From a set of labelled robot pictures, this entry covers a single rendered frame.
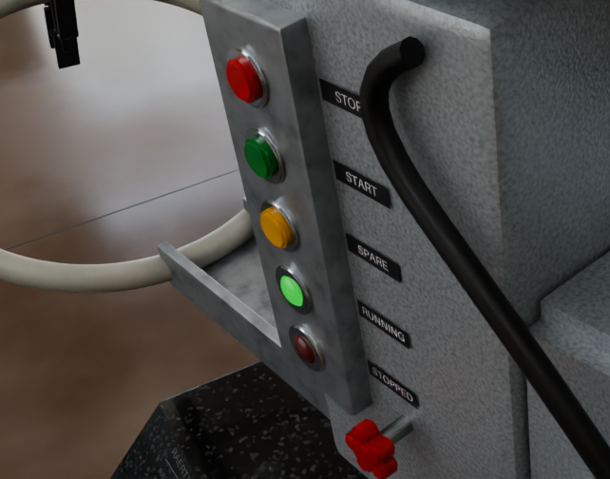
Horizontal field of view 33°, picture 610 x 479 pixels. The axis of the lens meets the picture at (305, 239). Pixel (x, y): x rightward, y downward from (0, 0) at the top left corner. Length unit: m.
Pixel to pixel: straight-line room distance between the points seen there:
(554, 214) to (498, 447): 0.15
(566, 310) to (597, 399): 0.05
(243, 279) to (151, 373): 1.55
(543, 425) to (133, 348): 2.18
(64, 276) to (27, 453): 1.49
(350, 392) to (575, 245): 0.21
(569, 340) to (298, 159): 0.17
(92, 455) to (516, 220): 2.04
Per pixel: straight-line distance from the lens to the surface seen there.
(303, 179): 0.57
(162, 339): 2.69
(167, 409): 1.32
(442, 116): 0.47
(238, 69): 0.56
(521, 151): 0.47
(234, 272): 1.08
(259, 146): 0.58
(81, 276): 1.08
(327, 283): 0.61
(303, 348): 0.68
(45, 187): 3.47
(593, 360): 0.51
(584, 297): 0.53
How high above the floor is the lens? 1.71
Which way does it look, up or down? 36 degrees down
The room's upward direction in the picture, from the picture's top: 11 degrees counter-clockwise
